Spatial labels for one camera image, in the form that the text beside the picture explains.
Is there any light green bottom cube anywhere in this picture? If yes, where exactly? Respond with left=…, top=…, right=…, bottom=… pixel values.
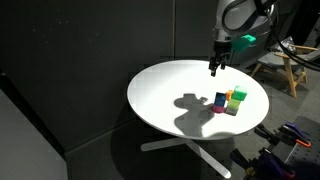
left=225, top=106, right=240, bottom=117

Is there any magenta building block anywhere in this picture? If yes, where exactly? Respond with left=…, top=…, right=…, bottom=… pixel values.
left=211, top=103, right=226, bottom=114

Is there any purple clamp with orange tips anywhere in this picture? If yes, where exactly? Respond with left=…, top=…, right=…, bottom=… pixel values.
left=282, top=121, right=313, bottom=149

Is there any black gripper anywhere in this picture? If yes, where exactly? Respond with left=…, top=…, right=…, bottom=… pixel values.
left=208, top=39, right=232, bottom=78

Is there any green building block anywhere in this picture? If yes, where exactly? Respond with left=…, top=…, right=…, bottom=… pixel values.
left=231, top=85, right=249, bottom=102

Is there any blue building block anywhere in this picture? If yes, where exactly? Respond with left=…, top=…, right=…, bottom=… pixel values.
left=213, top=91, right=228, bottom=108

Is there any white table base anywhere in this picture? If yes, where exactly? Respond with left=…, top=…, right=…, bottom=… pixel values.
left=140, top=136, right=233, bottom=180

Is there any wooden chair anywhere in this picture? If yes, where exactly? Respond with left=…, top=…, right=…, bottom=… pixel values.
left=249, top=44, right=320, bottom=99

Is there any purple spring clamp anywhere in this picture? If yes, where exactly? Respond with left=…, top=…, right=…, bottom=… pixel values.
left=229, top=147, right=297, bottom=180

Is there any perforated metal board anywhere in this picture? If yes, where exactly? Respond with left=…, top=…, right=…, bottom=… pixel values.
left=281, top=143, right=320, bottom=180

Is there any patterned chair cushion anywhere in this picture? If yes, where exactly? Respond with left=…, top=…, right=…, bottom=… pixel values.
left=257, top=35, right=297, bottom=67

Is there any lime building block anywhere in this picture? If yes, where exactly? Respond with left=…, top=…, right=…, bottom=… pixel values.
left=227, top=97, right=242, bottom=111

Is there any orange building block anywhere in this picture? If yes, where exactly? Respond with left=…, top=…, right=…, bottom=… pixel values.
left=224, top=89, right=235, bottom=102

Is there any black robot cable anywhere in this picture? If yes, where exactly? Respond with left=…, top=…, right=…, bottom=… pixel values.
left=254, top=0, right=320, bottom=73

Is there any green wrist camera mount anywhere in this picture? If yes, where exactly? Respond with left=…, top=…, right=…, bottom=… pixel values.
left=230, top=33, right=257, bottom=53

